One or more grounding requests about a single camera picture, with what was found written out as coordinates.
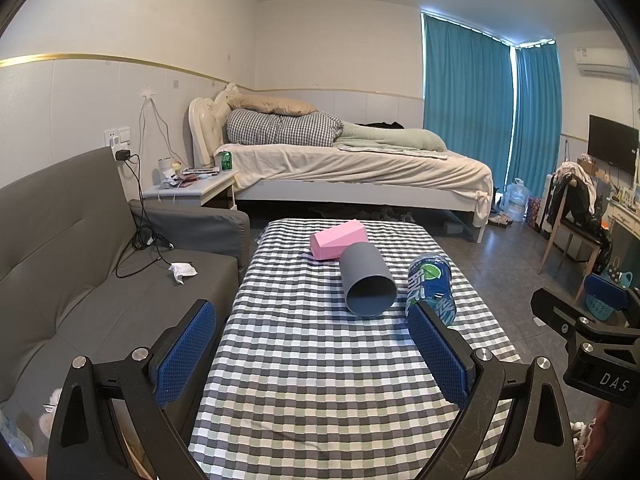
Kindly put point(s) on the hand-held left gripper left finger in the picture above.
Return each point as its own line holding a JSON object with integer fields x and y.
{"x": 182, "y": 355}

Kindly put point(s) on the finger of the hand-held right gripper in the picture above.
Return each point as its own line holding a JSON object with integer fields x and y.
{"x": 556, "y": 312}
{"x": 606, "y": 292}

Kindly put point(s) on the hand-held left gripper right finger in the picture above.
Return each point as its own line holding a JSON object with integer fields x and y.
{"x": 441, "y": 355}

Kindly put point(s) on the grey cup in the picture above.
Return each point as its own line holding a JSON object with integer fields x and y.
{"x": 367, "y": 285}

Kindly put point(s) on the person's right forearm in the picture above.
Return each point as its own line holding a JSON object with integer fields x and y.
{"x": 607, "y": 435}

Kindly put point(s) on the blue basket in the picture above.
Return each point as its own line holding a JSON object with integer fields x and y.
{"x": 597, "y": 306}

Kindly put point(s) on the blue green drink can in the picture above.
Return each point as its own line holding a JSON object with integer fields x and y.
{"x": 429, "y": 285}

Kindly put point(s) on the wooden chair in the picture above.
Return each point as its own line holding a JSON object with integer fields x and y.
{"x": 562, "y": 232}

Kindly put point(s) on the white cabinet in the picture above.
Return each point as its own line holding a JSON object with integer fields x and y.
{"x": 625, "y": 217}

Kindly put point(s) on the crumpled white tissue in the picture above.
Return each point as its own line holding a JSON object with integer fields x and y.
{"x": 182, "y": 270}

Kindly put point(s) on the clothes pile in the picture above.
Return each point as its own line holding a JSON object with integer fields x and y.
{"x": 577, "y": 195}

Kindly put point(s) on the patterned gift bag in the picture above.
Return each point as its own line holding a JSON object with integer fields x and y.
{"x": 534, "y": 211}

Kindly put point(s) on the clear water jug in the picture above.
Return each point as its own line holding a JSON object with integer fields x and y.
{"x": 517, "y": 201}

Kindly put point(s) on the checkered tablecloth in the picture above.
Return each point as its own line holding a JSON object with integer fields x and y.
{"x": 310, "y": 385}

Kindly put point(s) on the grey sofa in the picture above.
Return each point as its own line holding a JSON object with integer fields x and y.
{"x": 75, "y": 270}

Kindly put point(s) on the black television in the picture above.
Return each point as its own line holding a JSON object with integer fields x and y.
{"x": 612, "y": 142}

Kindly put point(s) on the pink foam block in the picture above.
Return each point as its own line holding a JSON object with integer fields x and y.
{"x": 336, "y": 240}

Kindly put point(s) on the white nightstand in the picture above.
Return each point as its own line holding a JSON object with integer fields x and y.
{"x": 200, "y": 187}

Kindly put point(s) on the white mug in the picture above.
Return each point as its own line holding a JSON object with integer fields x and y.
{"x": 164, "y": 165}

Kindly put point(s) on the narrow teal curtain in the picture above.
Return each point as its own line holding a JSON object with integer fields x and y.
{"x": 535, "y": 110}

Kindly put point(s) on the beige bed sheet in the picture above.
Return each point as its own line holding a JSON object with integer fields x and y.
{"x": 360, "y": 165}

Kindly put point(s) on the pale green blanket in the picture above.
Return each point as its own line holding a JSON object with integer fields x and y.
{"x": 390, "y": 137}

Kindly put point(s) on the bed with beige sheets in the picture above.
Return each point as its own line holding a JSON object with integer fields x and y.
{"x": 205, "y": 130}

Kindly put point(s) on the wide teal curtain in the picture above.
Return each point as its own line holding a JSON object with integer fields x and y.
{"x": 465, "y": 100}

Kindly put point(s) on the white air conditioner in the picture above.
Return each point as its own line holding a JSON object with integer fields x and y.
{"x": 602, "y": 60}

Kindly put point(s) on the dark clothes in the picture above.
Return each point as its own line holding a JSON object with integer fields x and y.
{"x": 382, "y": 124}

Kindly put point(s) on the checkered quilt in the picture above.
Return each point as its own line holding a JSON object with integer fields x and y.
{"x": 282, "y": 127}

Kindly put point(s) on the beige pillow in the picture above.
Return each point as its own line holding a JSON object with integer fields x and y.
{"x": 272, "y": 104}

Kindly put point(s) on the white wall socket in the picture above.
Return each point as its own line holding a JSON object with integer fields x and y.
{"x": 117, "y": 136}

